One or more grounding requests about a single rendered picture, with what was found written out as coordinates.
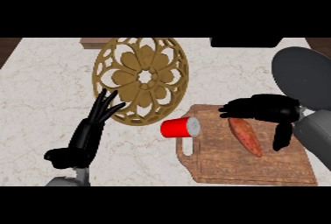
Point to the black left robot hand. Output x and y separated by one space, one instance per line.
84 137

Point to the golden floral openwork trivet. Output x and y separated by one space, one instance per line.
142 78

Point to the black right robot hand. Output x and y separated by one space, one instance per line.
266 108

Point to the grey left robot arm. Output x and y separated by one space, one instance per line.
72 178

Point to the black appliance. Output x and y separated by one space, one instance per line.
245 42

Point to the red can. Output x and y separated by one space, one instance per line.
179 127

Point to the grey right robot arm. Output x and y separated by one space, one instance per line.
316 137

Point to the orange sweet potato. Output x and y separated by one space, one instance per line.
245 136

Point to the brown wooden block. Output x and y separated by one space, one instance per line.
94 43

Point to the brown wooden cutting board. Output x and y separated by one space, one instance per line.
249 157

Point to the dark grey pan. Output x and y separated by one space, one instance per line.
303 77

